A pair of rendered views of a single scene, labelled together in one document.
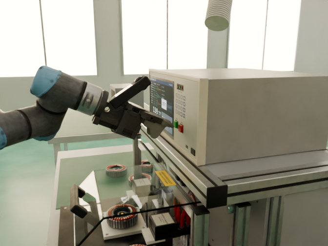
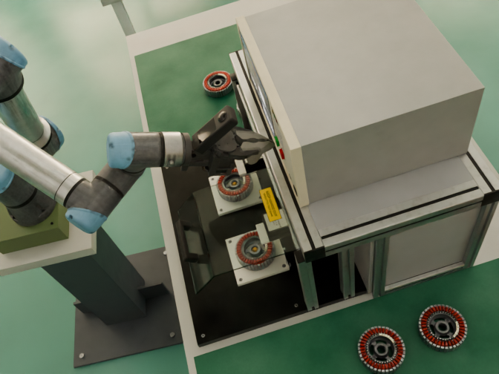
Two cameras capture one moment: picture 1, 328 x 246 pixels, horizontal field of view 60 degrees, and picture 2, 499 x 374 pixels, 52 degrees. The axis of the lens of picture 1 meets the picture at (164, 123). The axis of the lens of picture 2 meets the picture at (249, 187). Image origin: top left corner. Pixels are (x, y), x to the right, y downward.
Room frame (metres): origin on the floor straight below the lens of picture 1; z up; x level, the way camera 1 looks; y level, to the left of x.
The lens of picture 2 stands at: (0.01, -0.16, 2.07)
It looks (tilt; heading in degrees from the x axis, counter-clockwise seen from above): 54 degrees down; 17
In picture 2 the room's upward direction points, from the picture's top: 17 degrees counter-clockwise
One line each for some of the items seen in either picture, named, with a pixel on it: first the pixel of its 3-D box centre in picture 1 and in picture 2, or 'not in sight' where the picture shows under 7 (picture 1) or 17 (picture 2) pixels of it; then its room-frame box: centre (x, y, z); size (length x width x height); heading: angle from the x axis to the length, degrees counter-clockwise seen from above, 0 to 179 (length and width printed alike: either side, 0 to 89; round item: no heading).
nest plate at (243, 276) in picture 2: not in sight; (256, 254); (0.69, 0.08, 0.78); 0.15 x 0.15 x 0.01; 18
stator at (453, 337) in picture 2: not in sight; (442, 327); (0.47, -0.40, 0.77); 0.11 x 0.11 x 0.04
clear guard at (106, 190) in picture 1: (142, 194); (248, 223); (0.64, 0.05, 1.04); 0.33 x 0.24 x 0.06; 108
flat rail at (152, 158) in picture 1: (157, 166); (265, 159); (0.83, 0.02, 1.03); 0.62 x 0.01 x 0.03; 18
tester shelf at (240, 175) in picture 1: (221, 140); (345, 116); (0.90, -0.19, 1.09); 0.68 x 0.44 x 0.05; 18
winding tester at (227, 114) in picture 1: (226, 103); (347, 83); (0.89, -0.20, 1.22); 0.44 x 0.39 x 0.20; 18
